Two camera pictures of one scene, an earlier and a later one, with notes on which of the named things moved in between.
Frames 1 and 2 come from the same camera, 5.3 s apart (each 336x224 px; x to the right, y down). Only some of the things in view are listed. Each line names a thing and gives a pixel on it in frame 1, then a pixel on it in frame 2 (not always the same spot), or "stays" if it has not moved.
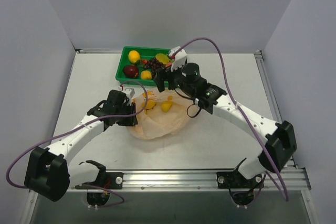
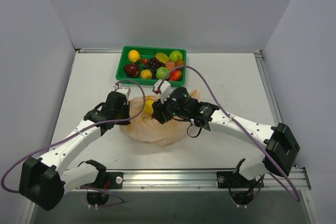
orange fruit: [146, 75] stays
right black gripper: [163, 78] to [158, 111]
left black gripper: [128, 115] stays
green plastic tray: [138, 65] stays
